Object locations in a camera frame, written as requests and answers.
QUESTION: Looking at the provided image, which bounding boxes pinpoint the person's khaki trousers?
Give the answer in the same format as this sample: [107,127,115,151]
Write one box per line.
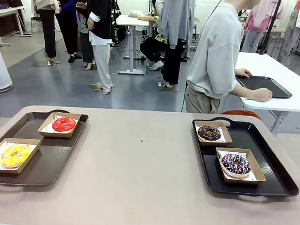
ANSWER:
[184,85,221,114]

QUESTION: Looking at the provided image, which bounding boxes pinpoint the person's right forearm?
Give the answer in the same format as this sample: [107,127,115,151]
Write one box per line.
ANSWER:
[231,83,256,101]

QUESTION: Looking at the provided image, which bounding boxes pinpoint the red glazed donut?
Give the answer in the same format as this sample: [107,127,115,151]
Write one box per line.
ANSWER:
[51,115,77,134]

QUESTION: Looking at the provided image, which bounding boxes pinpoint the brown cardboard donut box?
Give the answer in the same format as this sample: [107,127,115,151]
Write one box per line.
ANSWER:
[37,111,82,139]
[193,120,234,148]
[0,137,42,175]
[214,147,268,185]

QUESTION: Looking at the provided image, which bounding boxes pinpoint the person's right hand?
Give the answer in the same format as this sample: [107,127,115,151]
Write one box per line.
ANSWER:
[250,87,274,103]

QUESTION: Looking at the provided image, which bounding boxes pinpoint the black tripod pole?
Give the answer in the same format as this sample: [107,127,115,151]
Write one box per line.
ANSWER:
[258,0,283,56]

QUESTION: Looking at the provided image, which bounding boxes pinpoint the brown tray with handles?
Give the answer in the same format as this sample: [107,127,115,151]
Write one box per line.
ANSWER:
[0,107,90,189]

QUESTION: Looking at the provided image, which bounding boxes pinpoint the yellow sprinkled donut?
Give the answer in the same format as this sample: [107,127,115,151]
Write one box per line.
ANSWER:
[0,142,33,170]

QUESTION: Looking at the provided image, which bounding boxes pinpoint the orange round stool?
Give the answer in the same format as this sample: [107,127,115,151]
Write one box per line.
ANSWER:
[220,109,263,120]

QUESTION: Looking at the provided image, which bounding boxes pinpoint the chocolate nut donut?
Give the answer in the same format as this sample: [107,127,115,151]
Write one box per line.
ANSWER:
[197,123,222,142]

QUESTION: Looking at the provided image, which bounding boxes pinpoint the person's left hand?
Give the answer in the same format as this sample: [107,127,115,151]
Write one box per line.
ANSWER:
[235,68,253,78]

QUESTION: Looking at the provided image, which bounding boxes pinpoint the seated person yellow shirt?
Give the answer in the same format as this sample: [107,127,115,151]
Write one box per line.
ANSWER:
[134,0,171,71]

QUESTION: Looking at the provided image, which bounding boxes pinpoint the small white desk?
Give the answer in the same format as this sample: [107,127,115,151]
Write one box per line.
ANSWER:
[0,5,34,48]

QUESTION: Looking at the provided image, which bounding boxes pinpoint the black serving tray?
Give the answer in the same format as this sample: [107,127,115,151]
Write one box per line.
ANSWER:
[234,74,294,100]

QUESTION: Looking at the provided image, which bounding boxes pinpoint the black tray with handles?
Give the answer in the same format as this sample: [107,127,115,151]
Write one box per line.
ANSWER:
[188,116,300,199]

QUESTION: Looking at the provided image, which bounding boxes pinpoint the purple white drizzled donut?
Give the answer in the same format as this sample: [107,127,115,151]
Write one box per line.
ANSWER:
[218,152,253,179]

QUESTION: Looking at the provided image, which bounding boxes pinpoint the white cylindrical pedestal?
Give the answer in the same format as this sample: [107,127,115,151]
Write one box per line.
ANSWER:
[0,37,16,95]

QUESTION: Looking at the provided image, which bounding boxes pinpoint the person in grey sweater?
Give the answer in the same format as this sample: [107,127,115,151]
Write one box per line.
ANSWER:
[186,0,245,101]

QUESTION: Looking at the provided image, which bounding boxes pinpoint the person in pink top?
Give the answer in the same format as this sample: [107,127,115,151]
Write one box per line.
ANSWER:
[242,0,287,55]

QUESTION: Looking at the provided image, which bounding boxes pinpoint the large white table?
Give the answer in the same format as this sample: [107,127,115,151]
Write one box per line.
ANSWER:
[232,51,300,136]

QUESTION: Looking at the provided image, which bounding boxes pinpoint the white height adjustable desk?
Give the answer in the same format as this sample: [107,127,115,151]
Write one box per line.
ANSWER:
[113,13,160,77]

